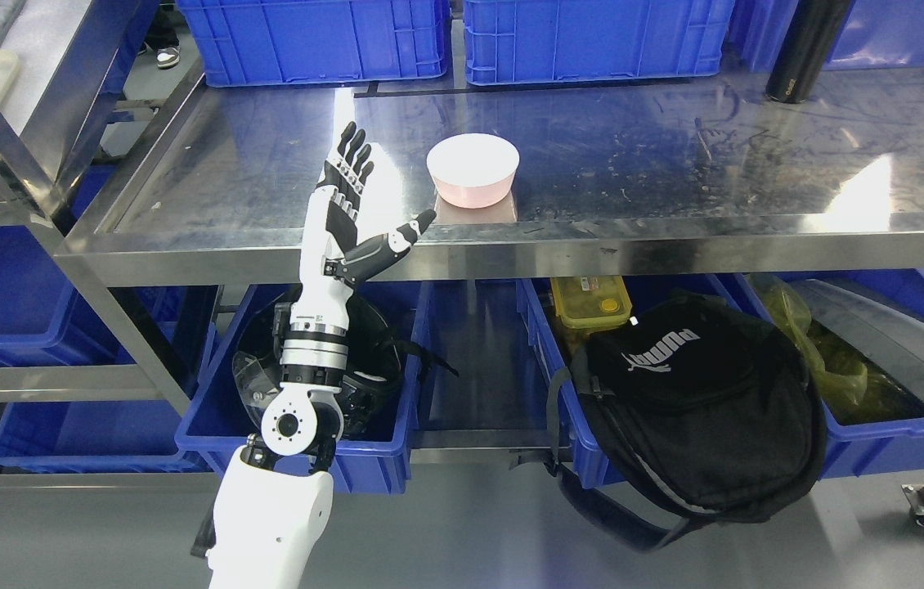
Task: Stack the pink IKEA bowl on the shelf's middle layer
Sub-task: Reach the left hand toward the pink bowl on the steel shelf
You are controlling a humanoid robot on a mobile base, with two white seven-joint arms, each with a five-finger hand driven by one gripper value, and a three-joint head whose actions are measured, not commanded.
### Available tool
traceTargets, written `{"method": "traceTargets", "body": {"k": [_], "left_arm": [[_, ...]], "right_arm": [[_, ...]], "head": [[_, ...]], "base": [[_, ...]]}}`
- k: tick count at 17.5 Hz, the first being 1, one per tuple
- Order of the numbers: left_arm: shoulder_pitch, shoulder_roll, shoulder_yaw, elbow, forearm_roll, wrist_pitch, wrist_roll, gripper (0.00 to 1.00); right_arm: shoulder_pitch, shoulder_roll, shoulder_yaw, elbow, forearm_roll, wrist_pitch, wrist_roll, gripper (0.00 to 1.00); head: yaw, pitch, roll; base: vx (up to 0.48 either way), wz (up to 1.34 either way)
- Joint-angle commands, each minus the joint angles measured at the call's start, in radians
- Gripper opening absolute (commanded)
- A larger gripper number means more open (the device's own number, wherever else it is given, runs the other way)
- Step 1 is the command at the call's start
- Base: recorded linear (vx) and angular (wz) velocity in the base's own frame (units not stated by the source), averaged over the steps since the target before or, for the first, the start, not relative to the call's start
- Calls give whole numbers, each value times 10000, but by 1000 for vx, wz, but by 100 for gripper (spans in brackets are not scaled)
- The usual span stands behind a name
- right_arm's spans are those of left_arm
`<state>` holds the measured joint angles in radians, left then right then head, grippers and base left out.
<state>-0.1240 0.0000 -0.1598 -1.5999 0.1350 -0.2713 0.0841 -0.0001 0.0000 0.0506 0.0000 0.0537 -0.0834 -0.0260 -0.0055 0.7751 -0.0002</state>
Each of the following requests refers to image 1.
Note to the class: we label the blue crate top right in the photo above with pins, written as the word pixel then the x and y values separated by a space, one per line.
pixel 515 42

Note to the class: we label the blue bin left shelf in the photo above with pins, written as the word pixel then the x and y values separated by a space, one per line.
pixel 44 321

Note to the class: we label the pink plastic bowl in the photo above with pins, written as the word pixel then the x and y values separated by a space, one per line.
pixel 473 170

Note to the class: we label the grey plastic lid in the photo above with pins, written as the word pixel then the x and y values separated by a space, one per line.
pixel 891 339

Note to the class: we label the yellow plastic bag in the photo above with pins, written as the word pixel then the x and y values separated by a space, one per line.
pixel 855 389

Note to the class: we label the steel shelf rack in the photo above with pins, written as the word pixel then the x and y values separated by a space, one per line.
pixel 63 65

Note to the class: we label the black cylinder bottle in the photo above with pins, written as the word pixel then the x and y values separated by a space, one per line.
pixel 810 38

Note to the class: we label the blue bin far right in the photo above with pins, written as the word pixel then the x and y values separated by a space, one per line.
pixel 891 446

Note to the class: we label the blue bin with helmet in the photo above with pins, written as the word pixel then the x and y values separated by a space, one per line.
pixel 216 422

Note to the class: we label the blue crate top left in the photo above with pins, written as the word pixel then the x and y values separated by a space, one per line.
pixel 262 43

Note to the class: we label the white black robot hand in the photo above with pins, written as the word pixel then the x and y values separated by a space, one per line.
pixel 333 261

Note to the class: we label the stainless steel table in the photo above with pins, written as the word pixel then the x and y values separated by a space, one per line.
pixel 698 175

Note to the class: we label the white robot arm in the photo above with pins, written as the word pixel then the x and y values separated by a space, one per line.
pixel 277 493

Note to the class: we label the yellow lunch box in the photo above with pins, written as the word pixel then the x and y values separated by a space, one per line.
pixel 584 305

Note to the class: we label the black helmet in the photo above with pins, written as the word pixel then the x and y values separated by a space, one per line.
pixel 375 370

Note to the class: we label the blue crate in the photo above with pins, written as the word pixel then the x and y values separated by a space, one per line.
pixel 262 43
pixel 515 42

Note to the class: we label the black puma backpack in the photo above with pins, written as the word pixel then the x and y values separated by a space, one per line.
pixel 709 413

